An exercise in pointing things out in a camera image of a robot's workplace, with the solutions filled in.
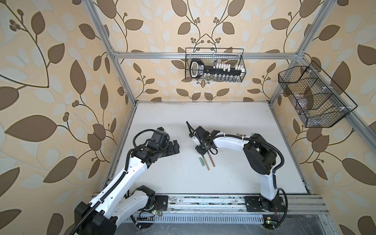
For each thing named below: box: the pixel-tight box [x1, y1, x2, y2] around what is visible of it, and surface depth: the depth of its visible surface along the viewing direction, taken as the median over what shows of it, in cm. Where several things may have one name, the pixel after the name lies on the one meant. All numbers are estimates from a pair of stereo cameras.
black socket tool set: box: [189, 58, 246, 83], surface depth 86 cm
